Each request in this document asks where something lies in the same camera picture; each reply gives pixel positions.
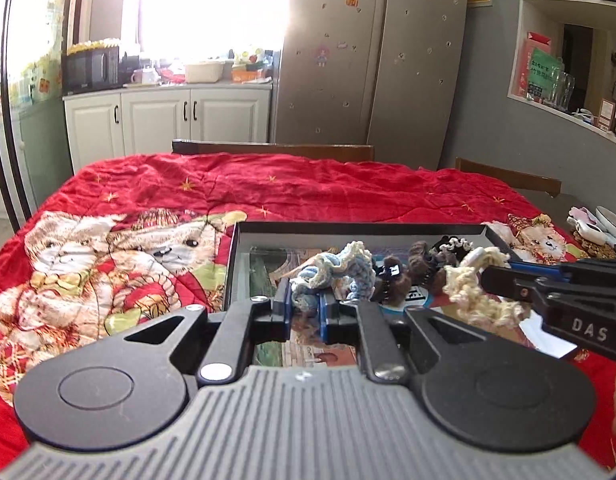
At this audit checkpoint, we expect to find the green paper sign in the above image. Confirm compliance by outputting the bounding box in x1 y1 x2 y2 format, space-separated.
525 47 563 101

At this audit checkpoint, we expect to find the yellow cloth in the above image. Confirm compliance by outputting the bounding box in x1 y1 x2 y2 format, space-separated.
67 37 121 56

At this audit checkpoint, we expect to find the beige double-door refrigerator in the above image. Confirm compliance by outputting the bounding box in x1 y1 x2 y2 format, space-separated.
269 0 471 171

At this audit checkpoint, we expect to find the black microwave oven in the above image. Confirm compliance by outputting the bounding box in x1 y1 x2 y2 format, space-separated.
62 45 121 95

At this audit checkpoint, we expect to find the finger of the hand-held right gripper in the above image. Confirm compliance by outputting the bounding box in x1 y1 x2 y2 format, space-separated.
505 259 616 288
479 265 551 311

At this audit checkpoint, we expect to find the brown fluffy hair claw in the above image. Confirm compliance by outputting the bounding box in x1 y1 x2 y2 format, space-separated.
407 241 451 293
373 255 413 306

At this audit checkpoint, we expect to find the white pink plastic gadget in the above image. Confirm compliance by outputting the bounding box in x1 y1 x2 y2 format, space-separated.
566 207 608 246

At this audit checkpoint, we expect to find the black shallow cardboard box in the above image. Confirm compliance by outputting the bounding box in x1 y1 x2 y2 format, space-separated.
222 220 578 368

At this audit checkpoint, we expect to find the white plastic tub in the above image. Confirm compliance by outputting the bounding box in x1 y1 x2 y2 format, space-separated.
184 60 226 84

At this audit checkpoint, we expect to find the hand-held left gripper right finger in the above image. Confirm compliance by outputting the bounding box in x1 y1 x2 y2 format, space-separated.
319 292 481 386

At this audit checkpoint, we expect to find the white kitchen cabinet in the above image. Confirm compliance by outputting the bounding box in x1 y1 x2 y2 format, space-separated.
63 82 273 173

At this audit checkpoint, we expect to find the red printed blanket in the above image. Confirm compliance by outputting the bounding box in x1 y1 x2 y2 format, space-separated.
0 152 616 471

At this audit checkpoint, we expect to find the black white-trimmed scrunchie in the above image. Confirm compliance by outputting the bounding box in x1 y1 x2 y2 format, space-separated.
433 236 474 266

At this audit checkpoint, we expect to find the bright window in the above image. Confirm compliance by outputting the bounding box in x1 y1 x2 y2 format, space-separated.
120 0 293 61

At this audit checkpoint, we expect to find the pink paper bag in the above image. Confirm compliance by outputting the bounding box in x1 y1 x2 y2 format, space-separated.
510 31 553 98

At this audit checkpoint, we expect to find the black sliding door frame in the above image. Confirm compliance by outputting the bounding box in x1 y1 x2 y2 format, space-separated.
0 0 39 221

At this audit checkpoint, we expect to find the clear glass jar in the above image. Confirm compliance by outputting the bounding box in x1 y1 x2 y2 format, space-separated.
548 62 576 111

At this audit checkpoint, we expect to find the cream knitted scrunchie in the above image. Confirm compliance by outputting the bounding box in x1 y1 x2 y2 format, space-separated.
443 246 531 328

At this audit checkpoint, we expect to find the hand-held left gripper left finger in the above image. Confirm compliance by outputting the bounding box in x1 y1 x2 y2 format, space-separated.
123 282 293 385

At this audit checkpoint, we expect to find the light blue knitted scrunchie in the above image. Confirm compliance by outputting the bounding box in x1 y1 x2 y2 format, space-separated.
288 241 376 316

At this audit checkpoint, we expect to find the white wall shelf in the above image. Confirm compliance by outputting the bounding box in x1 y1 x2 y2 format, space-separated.
506 0 616 148

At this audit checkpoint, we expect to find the white plate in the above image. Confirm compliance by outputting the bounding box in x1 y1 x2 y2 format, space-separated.
595 205 616 241

